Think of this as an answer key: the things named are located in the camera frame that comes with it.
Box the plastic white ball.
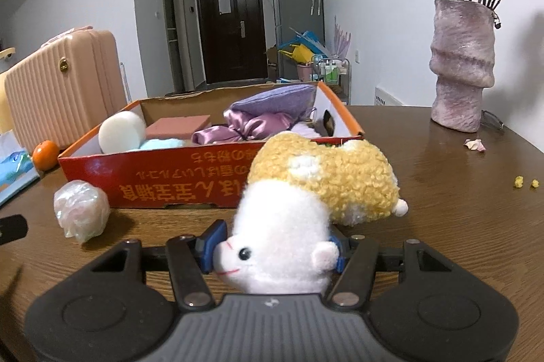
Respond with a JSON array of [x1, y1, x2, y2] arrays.
[[54, 180, 110, 244]]

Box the pink ribbed suitcase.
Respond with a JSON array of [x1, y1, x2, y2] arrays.
[[4, 26, 128, 150]]

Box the blue tissue box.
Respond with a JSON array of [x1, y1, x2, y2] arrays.
[[0, 130, 41, 206]]

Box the pink textured vase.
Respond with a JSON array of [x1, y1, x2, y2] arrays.
[[429, 0, 497, 133]]

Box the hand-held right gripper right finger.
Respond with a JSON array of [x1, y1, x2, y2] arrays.
[[324, 235, 457, 311]]

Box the light blue plush toy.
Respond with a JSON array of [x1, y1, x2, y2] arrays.
[[127, 138, 192, 152]]

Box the purple cloth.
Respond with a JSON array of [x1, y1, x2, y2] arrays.
[[228, 85, 317, 120]]

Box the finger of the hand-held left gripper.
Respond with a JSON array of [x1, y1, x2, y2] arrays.
[[0, 214, 29, 246]]

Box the interior side door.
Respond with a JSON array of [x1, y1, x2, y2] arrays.
[[160, 0, 188, 95]]

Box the grey fridge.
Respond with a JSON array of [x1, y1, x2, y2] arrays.
[[271, 0, 326, 82]]

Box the pink layered sponge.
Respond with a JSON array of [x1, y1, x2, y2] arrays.
[[144, 115, 212, 141]]

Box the yellow white plush dog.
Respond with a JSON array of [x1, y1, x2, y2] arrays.
[[212, 131, 409, 295]]

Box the brown cardboard box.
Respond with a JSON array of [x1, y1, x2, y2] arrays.
[[264, 45, 279, 80]]

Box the purple wall sticker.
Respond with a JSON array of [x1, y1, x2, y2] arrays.
[[334, 16, 353, 57]]

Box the white round sponge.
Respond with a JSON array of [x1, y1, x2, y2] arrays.
[[99, 111, 146, 154]]

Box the lavender fluffy headband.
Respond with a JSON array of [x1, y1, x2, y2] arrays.
[[289, 121, 317, 137]]

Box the glasses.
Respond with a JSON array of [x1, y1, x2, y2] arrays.
[[480, 110, 505, 130]]

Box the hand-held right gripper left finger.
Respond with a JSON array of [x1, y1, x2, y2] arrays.
[[81, 220, 226, 312]]

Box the metal trolley with bottles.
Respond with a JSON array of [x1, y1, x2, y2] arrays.
[[312, 58, 351, 105]]

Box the dark brown entrance door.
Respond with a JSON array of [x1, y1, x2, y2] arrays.
[[194, 0, 268, 84]]

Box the white flat panel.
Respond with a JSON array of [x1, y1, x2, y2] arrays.
[[374, 86, 404, 106]]

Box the orange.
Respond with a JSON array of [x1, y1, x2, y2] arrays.
[[33, 140, 60, 171]]

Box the yellow bottle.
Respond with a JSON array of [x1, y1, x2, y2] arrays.
[[0, 47, 16, 133]]

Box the red cardboard box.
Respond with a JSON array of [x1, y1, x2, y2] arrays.
[[57, 82, 366, 210]]

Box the purple satin bow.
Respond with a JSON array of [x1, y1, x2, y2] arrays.
[[191, 108, 294, 145]]

